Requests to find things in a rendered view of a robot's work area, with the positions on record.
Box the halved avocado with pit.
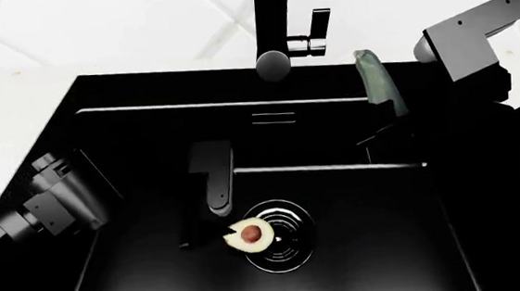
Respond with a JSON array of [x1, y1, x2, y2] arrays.
[[221, 215, 278, 257]]

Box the black sink faucet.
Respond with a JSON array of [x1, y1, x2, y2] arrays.
[[249, 0, 297, 84]]

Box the grey L-shaped camera bracket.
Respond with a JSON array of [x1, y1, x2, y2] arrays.
[[409, 0, 520, 86]]

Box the green zucchini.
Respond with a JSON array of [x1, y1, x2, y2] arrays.
[[352, 45, 409, 120]]

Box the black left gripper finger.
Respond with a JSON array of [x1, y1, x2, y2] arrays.
[[176, 221, 235, 249]]

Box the black kitchen sink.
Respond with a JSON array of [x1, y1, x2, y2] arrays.
[[0, 40, 520, 291]]

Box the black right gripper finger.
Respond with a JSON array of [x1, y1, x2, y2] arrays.
[[366, 95, 400, 124]]

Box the black round sink drain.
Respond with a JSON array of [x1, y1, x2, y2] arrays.
[[238, 196, 320, 277]]

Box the black faucet lever handle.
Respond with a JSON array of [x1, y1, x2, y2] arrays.
[[284, 6, 336, 59]]

